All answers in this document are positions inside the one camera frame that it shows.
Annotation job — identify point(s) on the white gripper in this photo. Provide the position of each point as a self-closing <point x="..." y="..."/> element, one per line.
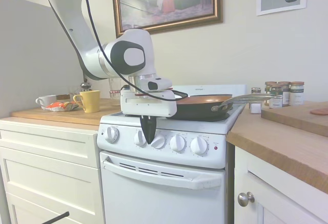
<point x="148" y="107"/>

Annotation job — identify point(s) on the white stove knob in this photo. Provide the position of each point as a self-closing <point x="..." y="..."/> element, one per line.
<point x="140" y="138"/>
<point x="198" y="145"/>
<point x="159" y="141"/>
<point x="178" y="143"/>

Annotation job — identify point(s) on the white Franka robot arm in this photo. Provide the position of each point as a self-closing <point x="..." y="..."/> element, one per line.
<point x="89" y="49"/>

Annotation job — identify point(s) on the white electric stove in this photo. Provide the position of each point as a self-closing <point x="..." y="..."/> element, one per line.
<point x="123" y="121"/>

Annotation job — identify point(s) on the black coil burner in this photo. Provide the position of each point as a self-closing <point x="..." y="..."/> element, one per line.
<point x="133" y="115"/>
<point x="220" y="118"/>

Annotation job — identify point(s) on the large white oven knob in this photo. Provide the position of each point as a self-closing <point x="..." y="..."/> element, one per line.
<point x="111" y="134"/>

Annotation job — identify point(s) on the glass jar red checkered lid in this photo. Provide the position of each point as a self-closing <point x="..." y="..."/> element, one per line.
<point x="114" y="98"/>

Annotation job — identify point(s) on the copper nonstick frying pan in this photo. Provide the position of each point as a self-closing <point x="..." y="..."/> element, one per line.
<point x="202" y="100"/>

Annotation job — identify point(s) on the yellow ceramic mug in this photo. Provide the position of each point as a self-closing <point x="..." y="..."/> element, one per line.
<point x="89" y="101"/>

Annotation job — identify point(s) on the metal coffee press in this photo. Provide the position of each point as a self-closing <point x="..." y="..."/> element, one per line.
<point x="85" y="86"/>

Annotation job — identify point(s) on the white oven door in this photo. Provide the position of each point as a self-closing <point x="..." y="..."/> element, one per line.
<point x="153" y="203"/>

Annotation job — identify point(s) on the orange snack packet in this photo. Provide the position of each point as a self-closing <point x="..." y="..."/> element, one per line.
<point x="60" y="106"/>

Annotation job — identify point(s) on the white drawer cabinet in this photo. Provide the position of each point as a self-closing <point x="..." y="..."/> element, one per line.
<point x="51" y="162"/>

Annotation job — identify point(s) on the white ceramic cup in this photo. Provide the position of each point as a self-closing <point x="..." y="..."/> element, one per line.
<point x="47" y="100"/>

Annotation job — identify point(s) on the small white cube container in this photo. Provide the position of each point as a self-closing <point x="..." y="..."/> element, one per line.
<point x="255" y="108"/>

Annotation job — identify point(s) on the glass shaker metal lid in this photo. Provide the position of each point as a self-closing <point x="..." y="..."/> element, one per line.
<point x="256" y="90"/>

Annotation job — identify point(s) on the silver cabinet knob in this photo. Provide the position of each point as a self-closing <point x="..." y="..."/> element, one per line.
<point x="246" y="199"/>

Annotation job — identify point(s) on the glass spice jar brown lid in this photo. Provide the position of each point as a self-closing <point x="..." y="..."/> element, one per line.
<point x="267" y="90"/>
<point x="285" y="86"/>
<point x="276" y="97"/>

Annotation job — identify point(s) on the gold framed painting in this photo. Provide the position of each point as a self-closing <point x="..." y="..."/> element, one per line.
<point x="166" y="1"/>

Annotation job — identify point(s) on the black tripod leg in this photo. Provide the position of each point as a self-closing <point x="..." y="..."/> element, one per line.
<point x="57" y="216"/>

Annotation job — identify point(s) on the wooden cutting board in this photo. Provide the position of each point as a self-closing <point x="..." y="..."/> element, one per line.
<point x="294" y="117"/>

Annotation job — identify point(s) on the spice jar white label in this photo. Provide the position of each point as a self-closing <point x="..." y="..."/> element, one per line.
<point x="297" y="94"/>

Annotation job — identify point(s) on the flat reddish round item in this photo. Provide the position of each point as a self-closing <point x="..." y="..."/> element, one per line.
<point x="319" y="112"/>

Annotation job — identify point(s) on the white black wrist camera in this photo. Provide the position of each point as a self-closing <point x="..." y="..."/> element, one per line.
<point x="156" y="84"/>

